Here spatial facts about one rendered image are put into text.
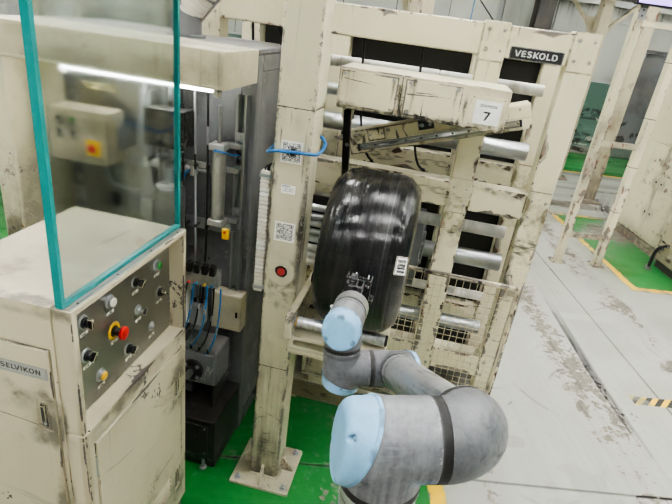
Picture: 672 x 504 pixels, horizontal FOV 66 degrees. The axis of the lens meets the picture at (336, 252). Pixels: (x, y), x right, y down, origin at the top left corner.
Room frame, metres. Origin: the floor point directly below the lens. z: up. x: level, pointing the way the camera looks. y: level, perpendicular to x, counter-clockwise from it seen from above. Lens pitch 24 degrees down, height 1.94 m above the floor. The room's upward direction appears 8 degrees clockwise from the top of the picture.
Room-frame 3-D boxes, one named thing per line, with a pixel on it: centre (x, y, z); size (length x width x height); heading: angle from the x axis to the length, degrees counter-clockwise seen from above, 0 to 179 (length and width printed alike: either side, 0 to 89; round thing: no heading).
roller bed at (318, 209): (2.15, 0.09, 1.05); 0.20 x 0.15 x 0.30; 81
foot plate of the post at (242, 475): (1.76, 0.18, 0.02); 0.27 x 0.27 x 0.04; 81
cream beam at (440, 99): (2.01, -0.24, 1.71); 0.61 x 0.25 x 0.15; 81
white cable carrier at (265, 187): (1.74, 0.27, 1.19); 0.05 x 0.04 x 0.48; 171
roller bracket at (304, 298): (1.76, 0.10, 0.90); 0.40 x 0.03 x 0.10; 171
